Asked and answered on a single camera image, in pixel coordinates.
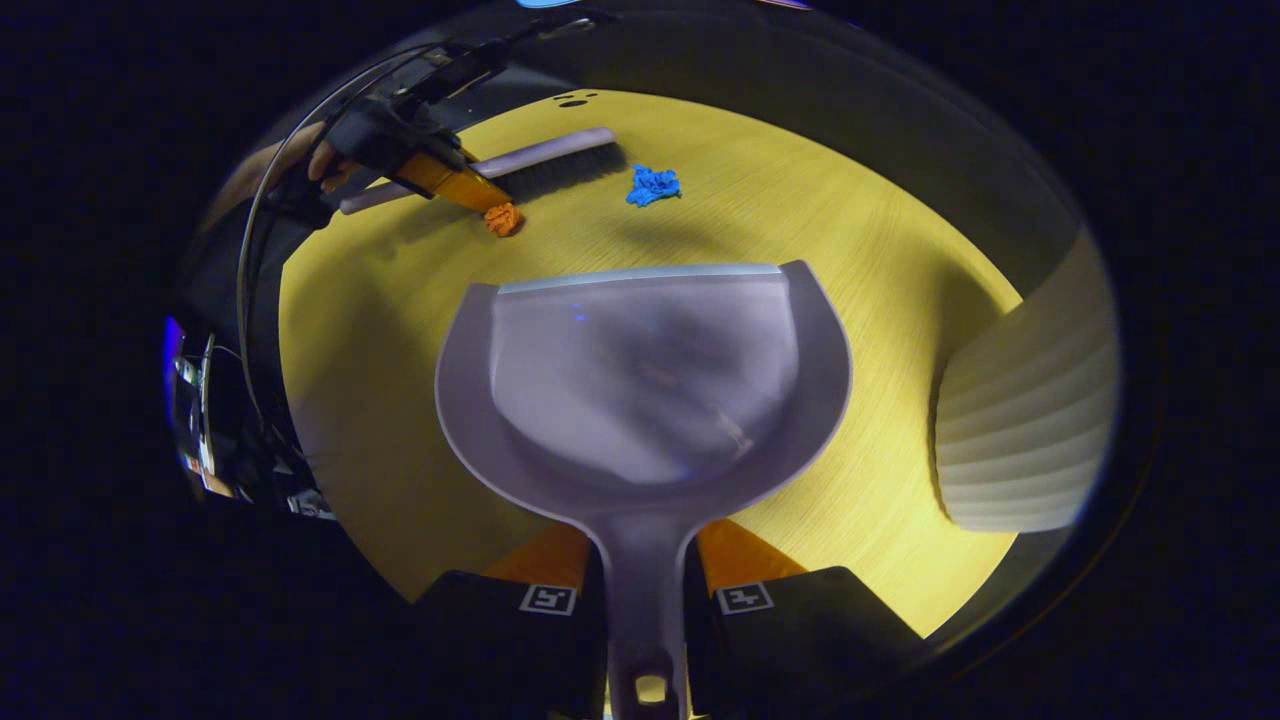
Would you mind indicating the dark equipment pile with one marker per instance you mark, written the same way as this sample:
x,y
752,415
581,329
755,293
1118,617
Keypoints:
x,y
215,430

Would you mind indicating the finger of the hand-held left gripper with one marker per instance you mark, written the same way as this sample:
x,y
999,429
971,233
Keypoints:
x,y
455,182

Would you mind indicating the yellow wooden desktop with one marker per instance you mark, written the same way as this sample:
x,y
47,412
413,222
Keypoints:
x,y
800,220

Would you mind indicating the blue paper trash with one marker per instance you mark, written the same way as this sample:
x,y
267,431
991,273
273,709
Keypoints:
x,y
653,186

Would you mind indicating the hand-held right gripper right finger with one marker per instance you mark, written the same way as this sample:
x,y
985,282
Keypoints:
x,y
790,640

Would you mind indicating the pink plastic dustpan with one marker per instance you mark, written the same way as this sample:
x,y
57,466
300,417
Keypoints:
x,y
640,400

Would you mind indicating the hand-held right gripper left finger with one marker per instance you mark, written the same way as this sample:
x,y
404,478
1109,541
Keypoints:
x,y
500,650

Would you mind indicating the small pink broom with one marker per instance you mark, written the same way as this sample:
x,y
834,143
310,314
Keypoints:
x,y
560,160

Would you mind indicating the white ribbed garbage bin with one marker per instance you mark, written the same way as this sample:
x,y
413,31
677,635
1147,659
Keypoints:
x,y
1030,420

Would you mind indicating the orange paper trash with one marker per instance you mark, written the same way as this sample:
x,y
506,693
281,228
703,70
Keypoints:
x,y
503,219

